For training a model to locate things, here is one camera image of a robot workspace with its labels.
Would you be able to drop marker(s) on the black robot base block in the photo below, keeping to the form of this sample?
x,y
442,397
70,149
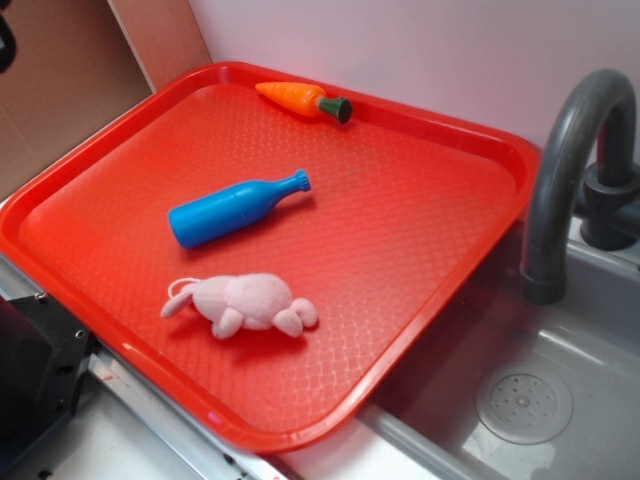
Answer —
x,y
45,352

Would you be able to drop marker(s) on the blue plastic bottle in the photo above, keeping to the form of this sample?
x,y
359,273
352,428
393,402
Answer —
x,y
232,209

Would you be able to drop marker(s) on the red plastic tray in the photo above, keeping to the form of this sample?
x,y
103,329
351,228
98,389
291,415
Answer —
x,y
404,204

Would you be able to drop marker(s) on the pink plush bunny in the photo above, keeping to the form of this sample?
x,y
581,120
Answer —
x,y
257,302

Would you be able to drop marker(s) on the orange toy carrot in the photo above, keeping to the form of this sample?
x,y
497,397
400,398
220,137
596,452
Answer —
x,y
306,99

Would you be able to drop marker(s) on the grey toy sink basin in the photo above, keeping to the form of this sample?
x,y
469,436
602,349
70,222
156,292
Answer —
x,y
501,388

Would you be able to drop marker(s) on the grey toy faucet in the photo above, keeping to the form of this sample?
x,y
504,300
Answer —
x,y
588,170

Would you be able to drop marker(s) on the brown cardboard panel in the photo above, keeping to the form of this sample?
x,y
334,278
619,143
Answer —
x,y
78,66

